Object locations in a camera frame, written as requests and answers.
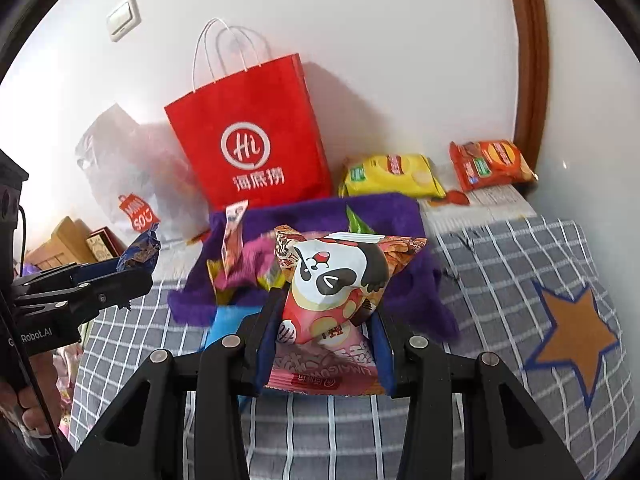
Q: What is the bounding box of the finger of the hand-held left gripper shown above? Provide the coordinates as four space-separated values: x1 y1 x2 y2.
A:
14 270 154 333
11 259 122 300

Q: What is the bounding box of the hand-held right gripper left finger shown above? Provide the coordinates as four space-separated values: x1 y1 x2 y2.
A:
62 287 286 480

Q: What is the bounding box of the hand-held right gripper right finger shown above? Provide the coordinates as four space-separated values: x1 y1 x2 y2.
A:
367 310 586 480

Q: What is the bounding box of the blue tissue pack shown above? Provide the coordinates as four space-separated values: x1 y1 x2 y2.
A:
200 304 266 413

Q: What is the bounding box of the small blue snack packet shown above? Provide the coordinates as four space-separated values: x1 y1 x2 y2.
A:
116 227 162 272

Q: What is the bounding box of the magenta snack packet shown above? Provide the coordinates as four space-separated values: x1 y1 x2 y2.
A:
215 237 281 306

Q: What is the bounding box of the yellow snack packet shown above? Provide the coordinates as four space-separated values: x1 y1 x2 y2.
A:
206 257 226 306

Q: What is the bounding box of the pink panda snack packet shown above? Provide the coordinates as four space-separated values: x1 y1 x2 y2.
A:
264 232 391 397

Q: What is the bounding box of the red snack packet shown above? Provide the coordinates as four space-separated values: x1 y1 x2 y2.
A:
274 225 428 281

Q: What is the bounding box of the small pale pink snack packet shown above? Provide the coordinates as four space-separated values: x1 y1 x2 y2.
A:
222 200 250 281

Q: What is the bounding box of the green snack packet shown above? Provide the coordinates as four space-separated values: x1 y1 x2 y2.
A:
345 206 376 236

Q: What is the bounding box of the person's left hand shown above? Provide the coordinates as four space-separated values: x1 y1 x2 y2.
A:
17 350 58 438

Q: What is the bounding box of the patterned brown box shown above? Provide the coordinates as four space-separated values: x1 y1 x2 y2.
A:
85 227 126 263

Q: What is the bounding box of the wooden headboard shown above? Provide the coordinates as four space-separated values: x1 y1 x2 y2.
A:
22 216 101 273

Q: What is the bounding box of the pink clothing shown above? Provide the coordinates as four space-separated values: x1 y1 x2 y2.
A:
52 345 83 441

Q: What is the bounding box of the white plastic shopping bag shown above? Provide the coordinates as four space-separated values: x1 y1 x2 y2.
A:
75 103 211 246

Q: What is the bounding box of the purple towel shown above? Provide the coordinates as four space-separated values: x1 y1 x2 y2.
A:
167 192 461 343

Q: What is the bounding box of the grey checkered blanket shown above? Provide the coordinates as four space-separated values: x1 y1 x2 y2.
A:
67 215 626 480

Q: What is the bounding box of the yellow chip bag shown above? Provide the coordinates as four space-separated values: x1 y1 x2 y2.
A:
339 154 447 199

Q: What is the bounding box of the orange chip bag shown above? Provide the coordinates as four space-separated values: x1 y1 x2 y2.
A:
448 140 540 193

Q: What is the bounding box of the red paper bag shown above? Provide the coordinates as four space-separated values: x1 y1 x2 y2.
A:
164 18 333 212

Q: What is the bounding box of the white wall light switch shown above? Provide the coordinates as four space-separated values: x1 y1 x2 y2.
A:
106 0 142 43

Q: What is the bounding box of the brown wooden door frame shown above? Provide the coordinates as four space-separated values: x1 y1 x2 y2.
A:
502 0 551 171

